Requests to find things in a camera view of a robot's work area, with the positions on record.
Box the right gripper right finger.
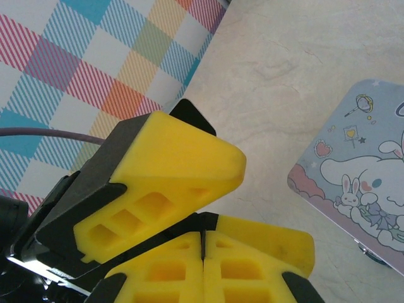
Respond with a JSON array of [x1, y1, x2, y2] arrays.
[[201, 211, 326, 303]]

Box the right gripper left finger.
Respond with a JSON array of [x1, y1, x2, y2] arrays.
[[90, 230, 205, 303]]

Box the cartoon dog tin box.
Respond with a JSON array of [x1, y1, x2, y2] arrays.
[[287, 78, 404, 278]]

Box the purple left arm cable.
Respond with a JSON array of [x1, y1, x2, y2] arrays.
[[0, 126, 107, 145]]

